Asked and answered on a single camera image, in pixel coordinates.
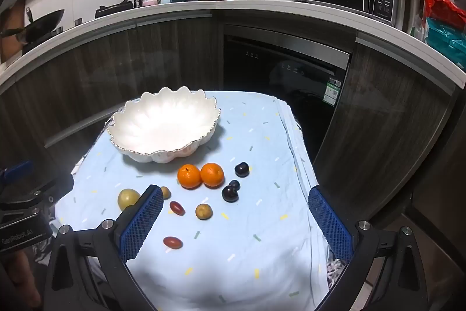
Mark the white scalloped ceramic bowl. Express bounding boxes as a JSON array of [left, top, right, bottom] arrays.
[[106, 86, 221, 163]]

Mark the black built-in dishwasher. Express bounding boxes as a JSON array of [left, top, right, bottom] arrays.
[[223, 34, 351, 166]]

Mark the dark wood kitchen cabinet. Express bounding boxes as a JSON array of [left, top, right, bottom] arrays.
[[0, 10, 466, 224]]

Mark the orange mandarin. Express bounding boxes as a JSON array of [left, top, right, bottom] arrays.
[[200, 162, 224, 188], [177, 164, 202, 190]]

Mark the white stitched undercloth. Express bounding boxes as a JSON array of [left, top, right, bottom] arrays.
[[277, 98, 346, 293]]

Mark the light blue patterned tablecloth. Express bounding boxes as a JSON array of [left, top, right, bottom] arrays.
[[54, 90, 330, 311]]

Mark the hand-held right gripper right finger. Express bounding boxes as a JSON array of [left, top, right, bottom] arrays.
[[308, 186, 428, 311]]

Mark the yellow-green plum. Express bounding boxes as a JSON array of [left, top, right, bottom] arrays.
[[117, 188, 141, 210]]

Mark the teal plastic bag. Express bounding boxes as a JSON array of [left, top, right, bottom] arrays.
[[424, 17, 466, 69]]

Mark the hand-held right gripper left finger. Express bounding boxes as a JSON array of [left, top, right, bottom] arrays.
[[43, 185, 164, 311]]

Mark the black stove grate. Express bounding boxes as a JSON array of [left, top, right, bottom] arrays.
[[95, 0, 133, 19]]

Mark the person's left hand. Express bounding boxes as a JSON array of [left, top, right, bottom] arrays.
[[0, 249, 41, 310]]

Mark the white roll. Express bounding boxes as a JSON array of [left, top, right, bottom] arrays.
[[395, 0, 407, 31], [408, 0, 423, 35]]

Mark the black wok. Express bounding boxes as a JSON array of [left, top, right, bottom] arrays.
[[0, 7, 65, 45]]

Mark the white kitchen countertop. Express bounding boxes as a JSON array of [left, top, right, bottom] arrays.
[[0, 0, 466, 89]]

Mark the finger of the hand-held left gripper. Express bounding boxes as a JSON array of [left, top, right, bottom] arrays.
[[0, 160, 34, 188], [25, 173, 75, 205]]

